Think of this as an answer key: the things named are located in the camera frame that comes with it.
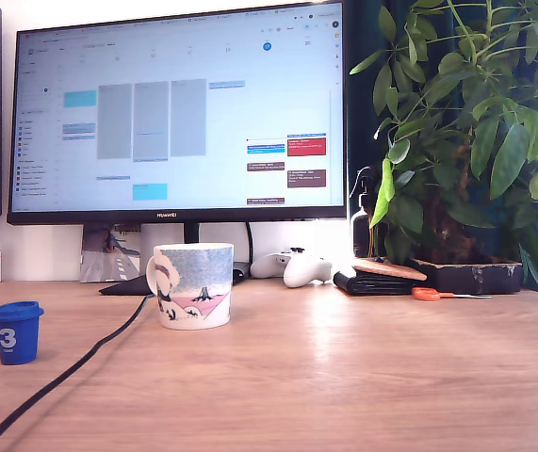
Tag blue coffee capsule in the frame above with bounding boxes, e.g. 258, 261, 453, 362
0, 300, 45, 366

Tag white game controller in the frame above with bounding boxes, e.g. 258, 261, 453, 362
249, 247, 334, 289

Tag black monitor stand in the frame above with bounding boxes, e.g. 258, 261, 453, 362
98, 221, 252, 297

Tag illustrated white ceramic mug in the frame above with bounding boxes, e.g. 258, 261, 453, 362
145, 242, 236, 331

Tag dark spray bottle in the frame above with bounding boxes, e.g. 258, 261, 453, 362
351, 165, 388, 259

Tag round cork coaster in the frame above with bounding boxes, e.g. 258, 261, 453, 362
351, 257, 428, 283

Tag large black Huawei monitor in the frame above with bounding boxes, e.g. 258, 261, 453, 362
7, 0, 349, 226

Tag illustrated postcard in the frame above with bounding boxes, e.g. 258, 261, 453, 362
79, 223, 142, 283

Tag black rectangular planter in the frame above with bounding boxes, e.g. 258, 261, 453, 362
408, 256, 525, 296

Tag green leafy houseplant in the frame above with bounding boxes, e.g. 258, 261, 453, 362
349, 0, 538, 294

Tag black monitor cable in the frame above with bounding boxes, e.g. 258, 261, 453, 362
245, 221, 255, 279

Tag orange-handled scissors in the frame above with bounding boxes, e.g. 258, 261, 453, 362
412, 286, 493, 302

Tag thick black table cable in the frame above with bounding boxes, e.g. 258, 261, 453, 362
0, 294, 155, 452

